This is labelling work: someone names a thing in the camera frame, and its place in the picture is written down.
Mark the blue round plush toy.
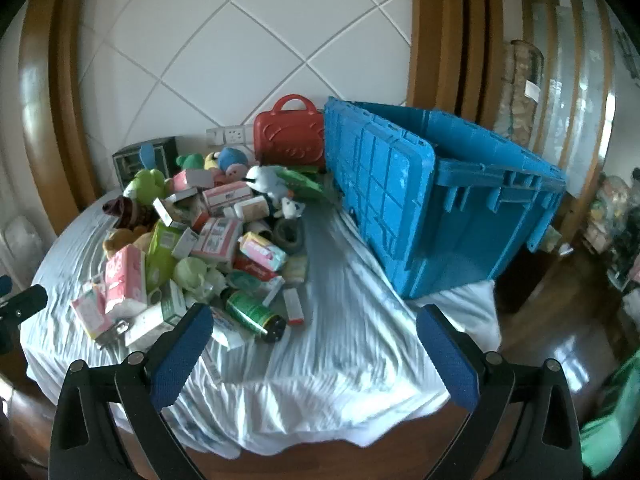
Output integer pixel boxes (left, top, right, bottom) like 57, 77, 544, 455
217, 146, 249, 177

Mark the green cloth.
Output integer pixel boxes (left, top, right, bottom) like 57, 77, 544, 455
580, 360, 640, 478

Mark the pile of small cardboard boxes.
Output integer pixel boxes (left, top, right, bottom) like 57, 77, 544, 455
70, 167, 307, 352

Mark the grey tape roll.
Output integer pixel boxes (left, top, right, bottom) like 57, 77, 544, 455
272, 217, 306, 256

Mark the green flat packet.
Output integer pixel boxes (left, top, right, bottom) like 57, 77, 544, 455
277, 169, 326, 202

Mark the blue plastic crate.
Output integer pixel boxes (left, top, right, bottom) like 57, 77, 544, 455
322, 96, 568, 301

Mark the wooden door frame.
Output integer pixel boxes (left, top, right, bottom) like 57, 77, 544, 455
17, 0, 101, 241
407, 0, 506, 126

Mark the red toy suitcase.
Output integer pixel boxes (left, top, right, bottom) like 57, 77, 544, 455
252, 94, 327, 168

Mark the green bottle black cap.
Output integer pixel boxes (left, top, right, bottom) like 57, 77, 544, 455
225, 290, 287, 345

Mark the tan plush toy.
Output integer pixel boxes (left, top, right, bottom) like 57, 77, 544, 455
102, 227, 153, 257

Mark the light green cup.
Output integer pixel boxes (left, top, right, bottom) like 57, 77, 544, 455
172, 256, 226, 297

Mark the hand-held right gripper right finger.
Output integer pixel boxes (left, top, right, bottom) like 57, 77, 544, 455
416, 304, 585, 480

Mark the white wall socket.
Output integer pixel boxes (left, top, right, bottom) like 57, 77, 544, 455
206, 125, 253, 147

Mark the white grey plush toy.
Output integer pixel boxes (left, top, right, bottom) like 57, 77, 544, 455
246, 164, 293, 198

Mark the rolled patterned quilt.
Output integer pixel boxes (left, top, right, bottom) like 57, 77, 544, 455
500, 39, 546, 137

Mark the brown striped plush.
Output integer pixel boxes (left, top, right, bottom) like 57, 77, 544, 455
102, 196, 156, 231

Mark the dark green plush toy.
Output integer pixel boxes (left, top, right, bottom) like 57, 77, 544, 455
175, 152, 206, 172

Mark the white table cloth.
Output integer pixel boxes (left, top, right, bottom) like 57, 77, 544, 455
20, 200, 503, 461

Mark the small white dog plush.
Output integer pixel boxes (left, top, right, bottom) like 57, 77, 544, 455
272, 196, 307, 220

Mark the dark small drawer organizer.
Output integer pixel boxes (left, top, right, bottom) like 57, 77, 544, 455
112, 136, 180, 191

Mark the wooden desktop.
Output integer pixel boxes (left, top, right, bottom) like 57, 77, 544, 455
0, 360, 481, 480

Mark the yellow-green packet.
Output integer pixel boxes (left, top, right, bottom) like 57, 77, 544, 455
145, 220, 183, 291

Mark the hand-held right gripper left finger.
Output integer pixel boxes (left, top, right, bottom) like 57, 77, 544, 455
48, 304, 215, 480

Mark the light green frog plush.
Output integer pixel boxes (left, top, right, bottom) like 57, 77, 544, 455
122, 167, 168, 206

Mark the white plastic bag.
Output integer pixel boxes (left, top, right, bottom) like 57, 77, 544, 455
0, 215, 42, 277

